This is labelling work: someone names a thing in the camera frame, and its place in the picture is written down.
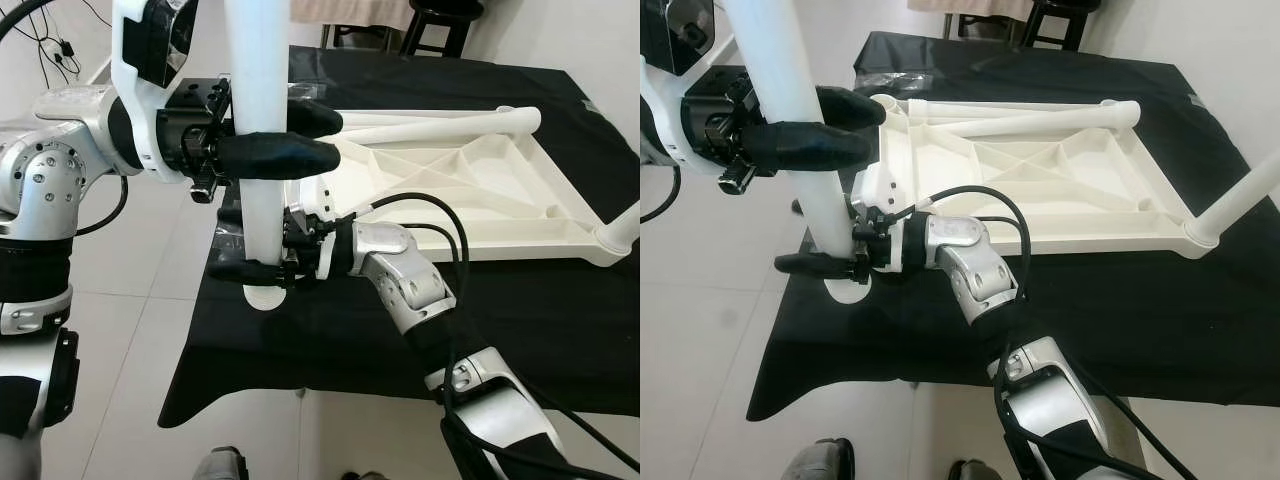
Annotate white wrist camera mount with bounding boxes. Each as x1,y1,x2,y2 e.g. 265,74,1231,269
287,178,338,283
640,0,743,173
110,0,201,184
857,163,913,273

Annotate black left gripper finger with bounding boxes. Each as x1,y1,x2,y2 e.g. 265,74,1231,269
217,132,342,182
815,85,888,131
745,120,873,173
285,98,344,139

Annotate black stool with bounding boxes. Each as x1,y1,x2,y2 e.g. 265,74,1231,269
1020,0,1101,51
400,0,486,56

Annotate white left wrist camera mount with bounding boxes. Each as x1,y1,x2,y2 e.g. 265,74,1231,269
640,0,743,173
110,0,201,184

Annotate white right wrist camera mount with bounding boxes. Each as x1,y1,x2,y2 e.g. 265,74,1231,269
857,163,913,273
287,178,338,283

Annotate beige cloth covered table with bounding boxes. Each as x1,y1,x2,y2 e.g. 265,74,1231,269
905,0,1036,21
290,0,416,31

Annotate black table cloth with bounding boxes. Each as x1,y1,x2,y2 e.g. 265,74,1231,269
158,45,640,429
745,30,1280,423

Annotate black hanging wall cables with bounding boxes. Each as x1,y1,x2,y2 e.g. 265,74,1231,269
15,0,81,76

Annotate white plastic children table top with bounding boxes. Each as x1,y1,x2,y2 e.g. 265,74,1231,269
858,95,1223,263
285,105,629,269

